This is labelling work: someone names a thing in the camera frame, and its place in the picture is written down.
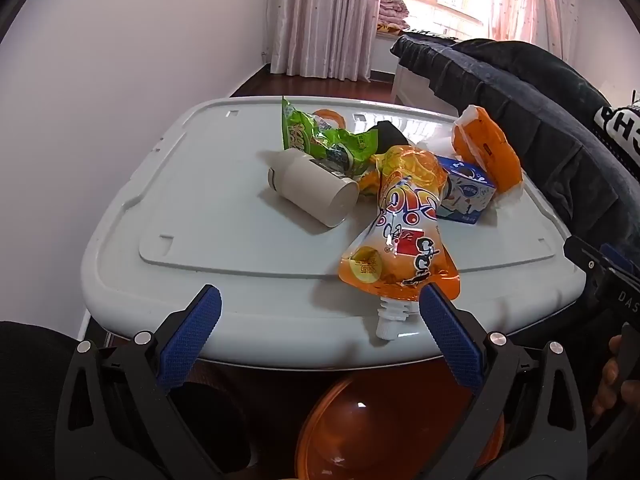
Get folded pink quilts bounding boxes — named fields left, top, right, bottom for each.
left=376, top=0, right=411, bottom=36

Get orange wet wipes pack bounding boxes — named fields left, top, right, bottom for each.
left=451, top=105, right=523, bottom=195

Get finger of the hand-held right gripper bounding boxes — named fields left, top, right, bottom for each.
left=600, top=244, right=640, bottom=275
left=563, top=236, right=610, bottom=282

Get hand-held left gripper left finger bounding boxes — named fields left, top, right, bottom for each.
left=54, top=284, right=223, bottom=480

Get white bed frame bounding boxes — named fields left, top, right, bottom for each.
left=392, top=55, right=453, bottom=113

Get dark blue blanket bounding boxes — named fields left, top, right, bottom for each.
left=390, top=30, right=640, bottom=261

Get green snack bag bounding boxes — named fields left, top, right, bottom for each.
left=281, top=96, right=382, bottom=181

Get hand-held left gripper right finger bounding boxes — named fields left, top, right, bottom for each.
left=419, top=282, right=589, bottom=480

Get white plastic bottle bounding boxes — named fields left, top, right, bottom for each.
left=267, top=148, right=360, bottom=228

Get black sock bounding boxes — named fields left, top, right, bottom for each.
left=371, top=119, right=412, bottom=153

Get orange round plush toy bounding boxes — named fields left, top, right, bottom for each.
left=312, top=107, right=347, bottom=132

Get person's right hand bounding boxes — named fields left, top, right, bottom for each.
left=591, top=335, right=626, bottom=423

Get blue and white cookie box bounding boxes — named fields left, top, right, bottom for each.
left=434, top=156, right=498, bottom=224

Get pink dotted curtain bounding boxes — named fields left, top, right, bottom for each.
left=492, top=0, right=566, bottom=61
left=269, top=0, right=386, bottom=81

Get orange plastic bin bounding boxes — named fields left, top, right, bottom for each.
left=295, top=360, right=506, bottom=480

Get black and white printed cushion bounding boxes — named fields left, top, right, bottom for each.
left=592, top=102, right=640, bottom=181

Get grey plastic bin lid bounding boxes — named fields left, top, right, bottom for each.
left=80, top=96, right=587, bottom=372

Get orange jelly drink pouch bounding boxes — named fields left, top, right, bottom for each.
left=338, top=144, right=461, bottom=342

